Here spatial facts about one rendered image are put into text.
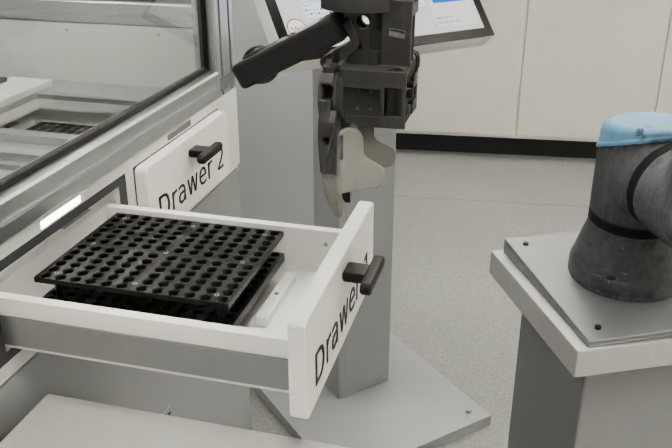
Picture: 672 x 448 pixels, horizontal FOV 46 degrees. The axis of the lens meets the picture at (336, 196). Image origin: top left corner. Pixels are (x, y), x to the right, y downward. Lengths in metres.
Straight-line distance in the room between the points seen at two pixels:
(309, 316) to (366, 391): 1.40
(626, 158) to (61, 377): 0.74
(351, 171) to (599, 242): 0.46
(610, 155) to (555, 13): 2.71
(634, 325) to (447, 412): 1.07
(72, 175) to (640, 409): 0.80
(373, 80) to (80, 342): 0.40
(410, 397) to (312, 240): 1.18
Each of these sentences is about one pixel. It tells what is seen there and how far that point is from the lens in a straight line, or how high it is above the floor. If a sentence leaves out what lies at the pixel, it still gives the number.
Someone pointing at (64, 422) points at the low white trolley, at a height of 0.76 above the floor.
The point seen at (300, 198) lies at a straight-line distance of 2.64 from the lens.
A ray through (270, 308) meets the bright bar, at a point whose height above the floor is 0.85.
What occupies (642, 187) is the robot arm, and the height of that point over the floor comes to 0.95.
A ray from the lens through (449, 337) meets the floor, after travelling 2.42.
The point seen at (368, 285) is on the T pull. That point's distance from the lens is 0.80.
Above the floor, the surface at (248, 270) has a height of 0.90.
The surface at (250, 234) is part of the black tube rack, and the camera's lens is 0.94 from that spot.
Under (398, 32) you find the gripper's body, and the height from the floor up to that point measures 1.17.
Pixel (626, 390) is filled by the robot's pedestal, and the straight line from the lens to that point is 1.15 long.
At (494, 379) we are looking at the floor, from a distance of 2.27.
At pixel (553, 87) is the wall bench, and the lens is 3.81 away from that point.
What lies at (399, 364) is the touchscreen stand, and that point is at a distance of 2.22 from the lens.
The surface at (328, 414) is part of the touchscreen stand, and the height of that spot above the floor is 0.04.
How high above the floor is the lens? 1.30
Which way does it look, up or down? 23 degrees down
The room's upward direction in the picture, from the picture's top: straight up
